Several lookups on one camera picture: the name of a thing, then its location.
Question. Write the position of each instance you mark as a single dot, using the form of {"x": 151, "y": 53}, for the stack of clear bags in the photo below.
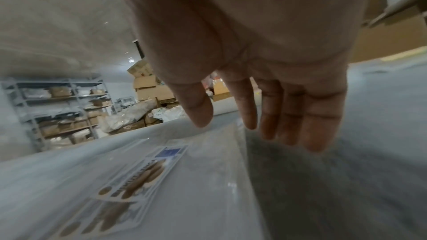
{"x": 200, "y": 181}

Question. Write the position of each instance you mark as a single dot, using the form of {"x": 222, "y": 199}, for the black metal frame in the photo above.
{"x": 138, "y": 49}

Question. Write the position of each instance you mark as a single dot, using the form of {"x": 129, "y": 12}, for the grey table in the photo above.
{"x": 367, "y": 128}

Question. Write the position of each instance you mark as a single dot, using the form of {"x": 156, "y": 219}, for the white sack with blue print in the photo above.
{"x": 168, "y": 114}

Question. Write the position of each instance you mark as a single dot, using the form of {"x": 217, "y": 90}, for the person's right hand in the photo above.
{"x": 260, "y": 17}

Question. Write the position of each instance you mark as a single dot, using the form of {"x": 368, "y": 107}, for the plain yellowish cardboard box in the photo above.
{"x": 221, "y": 91}

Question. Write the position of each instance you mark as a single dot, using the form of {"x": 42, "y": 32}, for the heap of tilted cardboard boxes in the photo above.
{"x": 150, "y": 88}

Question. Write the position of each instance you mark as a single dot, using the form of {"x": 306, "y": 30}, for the grey metal shelf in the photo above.
{"x": 50, "y": 107}

